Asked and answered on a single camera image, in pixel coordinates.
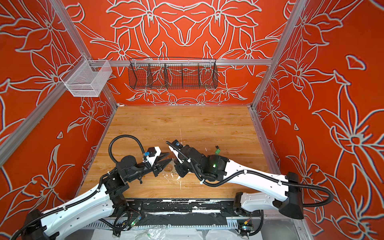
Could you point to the black wire wall basket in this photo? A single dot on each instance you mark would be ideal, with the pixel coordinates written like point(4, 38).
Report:
point(174, 74)

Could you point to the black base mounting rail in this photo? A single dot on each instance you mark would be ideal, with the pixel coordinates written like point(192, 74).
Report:
point(187, 213)

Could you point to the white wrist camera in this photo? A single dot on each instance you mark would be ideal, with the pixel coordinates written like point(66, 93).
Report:
point(181, 157)
point(151, 155)

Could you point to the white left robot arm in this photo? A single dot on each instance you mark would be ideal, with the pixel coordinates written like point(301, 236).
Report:
point(104, 200)

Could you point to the white wire wall basket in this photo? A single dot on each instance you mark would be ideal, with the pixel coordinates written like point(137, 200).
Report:
point(83, 79)

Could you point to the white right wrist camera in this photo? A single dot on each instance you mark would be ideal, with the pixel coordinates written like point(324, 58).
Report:
point(181, 157)

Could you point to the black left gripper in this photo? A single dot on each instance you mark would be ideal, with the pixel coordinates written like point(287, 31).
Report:
point(160, 166)

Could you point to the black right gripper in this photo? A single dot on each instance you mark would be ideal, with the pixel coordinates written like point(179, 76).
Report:
point(182, 170)

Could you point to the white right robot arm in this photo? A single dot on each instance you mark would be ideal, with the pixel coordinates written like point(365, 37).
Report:
point(274, 192)

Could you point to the green key tag with key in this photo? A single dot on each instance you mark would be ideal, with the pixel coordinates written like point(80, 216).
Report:
point(218, 150)

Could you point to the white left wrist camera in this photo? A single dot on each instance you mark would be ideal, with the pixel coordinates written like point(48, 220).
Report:
point(151, 155)

